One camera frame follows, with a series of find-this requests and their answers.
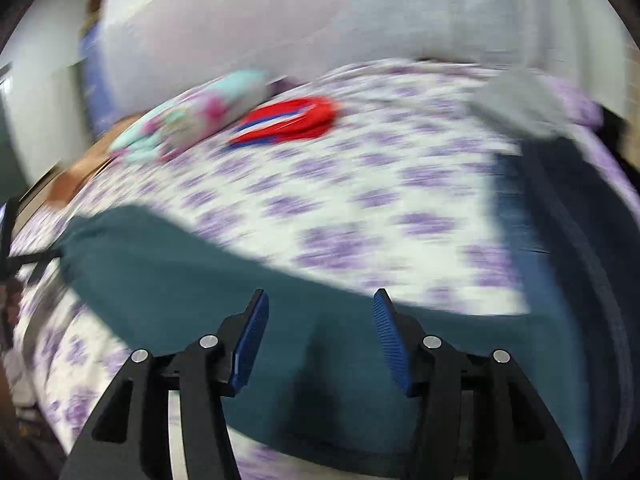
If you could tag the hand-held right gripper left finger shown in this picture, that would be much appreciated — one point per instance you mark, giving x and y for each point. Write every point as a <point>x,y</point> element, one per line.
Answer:
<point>250,340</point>

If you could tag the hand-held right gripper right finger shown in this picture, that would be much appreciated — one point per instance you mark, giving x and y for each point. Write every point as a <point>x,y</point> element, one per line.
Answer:
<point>392,340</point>

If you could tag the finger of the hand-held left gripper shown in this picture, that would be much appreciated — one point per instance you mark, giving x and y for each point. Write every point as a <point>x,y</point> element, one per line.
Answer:
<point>37,259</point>

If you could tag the teal pants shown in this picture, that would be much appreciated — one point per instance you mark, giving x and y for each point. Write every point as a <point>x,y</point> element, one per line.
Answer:
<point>310,330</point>

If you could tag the brown pillow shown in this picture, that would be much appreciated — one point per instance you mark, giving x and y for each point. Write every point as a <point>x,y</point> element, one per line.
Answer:
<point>75,180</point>

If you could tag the purple floral bed sheet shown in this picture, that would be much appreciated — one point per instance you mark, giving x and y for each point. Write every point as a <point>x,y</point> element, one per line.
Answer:
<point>360,210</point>

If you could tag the blue jeans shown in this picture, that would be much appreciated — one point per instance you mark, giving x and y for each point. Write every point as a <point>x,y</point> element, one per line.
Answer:
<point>520,220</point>

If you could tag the blue patterned cloth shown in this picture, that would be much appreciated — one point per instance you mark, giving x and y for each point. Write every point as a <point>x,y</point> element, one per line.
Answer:
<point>95,75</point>

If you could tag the folded floral quilt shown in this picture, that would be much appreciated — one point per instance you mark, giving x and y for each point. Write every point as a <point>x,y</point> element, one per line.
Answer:
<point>195,115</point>

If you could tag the dark navy garment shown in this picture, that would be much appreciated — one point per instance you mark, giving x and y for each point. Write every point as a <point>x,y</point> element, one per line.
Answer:
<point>585,240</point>

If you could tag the red striped folded garment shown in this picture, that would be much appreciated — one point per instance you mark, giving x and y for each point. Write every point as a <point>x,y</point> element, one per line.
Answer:
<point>287,120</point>

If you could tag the grey folded garment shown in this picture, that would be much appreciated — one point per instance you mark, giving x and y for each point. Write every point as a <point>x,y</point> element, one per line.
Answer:
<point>520,102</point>

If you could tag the white lace curtain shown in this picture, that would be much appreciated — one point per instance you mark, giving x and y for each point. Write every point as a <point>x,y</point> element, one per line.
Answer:
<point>350,15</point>

